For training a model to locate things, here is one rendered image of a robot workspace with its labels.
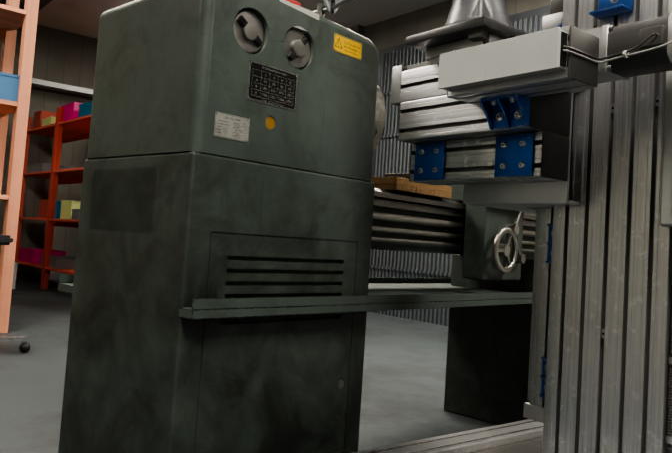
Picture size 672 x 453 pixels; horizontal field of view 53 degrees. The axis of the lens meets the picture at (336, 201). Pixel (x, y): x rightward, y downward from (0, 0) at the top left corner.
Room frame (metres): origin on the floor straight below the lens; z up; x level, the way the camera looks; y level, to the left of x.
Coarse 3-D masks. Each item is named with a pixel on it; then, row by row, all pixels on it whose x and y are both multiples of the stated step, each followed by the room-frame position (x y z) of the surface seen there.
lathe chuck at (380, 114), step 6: (378, 90) 2.01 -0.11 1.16; (378, 96) 2.00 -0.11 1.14; (378, 102) 1.99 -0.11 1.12; (384, 102) 2.01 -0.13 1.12; (378, 108) 1.99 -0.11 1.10; (384, 108) 2.01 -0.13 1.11; (378, 114) 1.98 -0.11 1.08; (384, 114) 2.01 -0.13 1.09; (378, 120) 1.99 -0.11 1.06; (384, 120) 2.01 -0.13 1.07; (378, 126) 1.99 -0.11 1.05; (378, 132) 2.00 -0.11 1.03; (378, 138) 2.01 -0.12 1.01
